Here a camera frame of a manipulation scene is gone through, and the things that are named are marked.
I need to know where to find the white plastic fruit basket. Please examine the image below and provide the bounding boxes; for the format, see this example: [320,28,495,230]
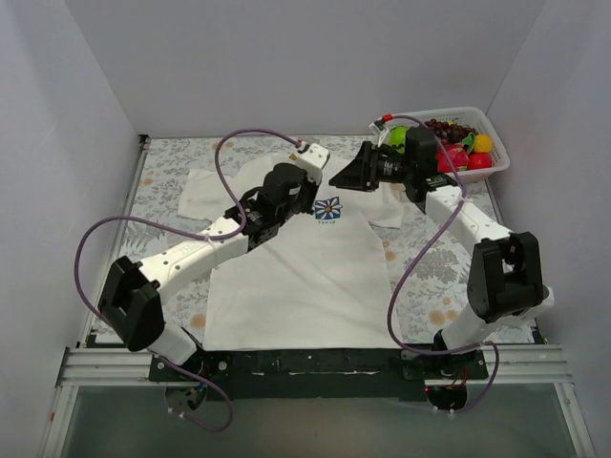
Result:
[378,107,510,183]

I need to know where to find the pink toy dragon fruit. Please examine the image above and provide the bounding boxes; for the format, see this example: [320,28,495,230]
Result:
[436,144,469,173]

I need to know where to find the white t-shirt with daisy print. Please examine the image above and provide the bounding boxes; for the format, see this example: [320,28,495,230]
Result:
[203,182,404,350]

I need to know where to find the yellow orange toy fruit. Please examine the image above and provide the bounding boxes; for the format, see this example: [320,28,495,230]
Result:
[474,134,494,154]

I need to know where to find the aluminium frame rail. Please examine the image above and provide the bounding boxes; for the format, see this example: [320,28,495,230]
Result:
[55,346,158,386]

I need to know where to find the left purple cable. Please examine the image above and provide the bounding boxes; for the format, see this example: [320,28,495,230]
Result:
[74,127,306,433]

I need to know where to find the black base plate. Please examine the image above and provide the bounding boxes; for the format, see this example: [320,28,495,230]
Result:
[148,342,491,402]

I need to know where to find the red toy apple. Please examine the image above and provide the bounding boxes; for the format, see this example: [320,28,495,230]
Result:
[468,153,493,171]

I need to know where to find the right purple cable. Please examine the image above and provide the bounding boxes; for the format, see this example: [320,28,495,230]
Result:
[387,114,500,414]

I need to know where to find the purple cable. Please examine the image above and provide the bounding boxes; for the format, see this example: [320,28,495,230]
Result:
[74,127,306,433]
[387,114,500,414]

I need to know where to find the dark red toy grapes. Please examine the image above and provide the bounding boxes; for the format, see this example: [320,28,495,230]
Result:
[425,118,477,144]

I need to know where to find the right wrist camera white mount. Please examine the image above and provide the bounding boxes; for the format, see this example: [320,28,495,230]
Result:
[369,114,394,147]

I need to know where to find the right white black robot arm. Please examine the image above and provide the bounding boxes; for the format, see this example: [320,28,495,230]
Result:
[328,127,555,380]

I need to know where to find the floral patterned table mat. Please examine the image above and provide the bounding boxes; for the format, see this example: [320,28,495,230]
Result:
[95,135,534,345]

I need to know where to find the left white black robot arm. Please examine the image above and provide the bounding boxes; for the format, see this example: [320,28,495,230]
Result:
[97,163,323,382]

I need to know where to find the green toy watermelon ball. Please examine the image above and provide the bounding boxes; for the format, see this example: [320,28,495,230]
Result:
[388,126,410,154]

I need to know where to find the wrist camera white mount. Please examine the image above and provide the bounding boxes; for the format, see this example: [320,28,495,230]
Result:
[292,142,330,185]
[369,114,394,147]

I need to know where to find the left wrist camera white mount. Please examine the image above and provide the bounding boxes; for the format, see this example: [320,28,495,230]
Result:
[292,142,330,185]

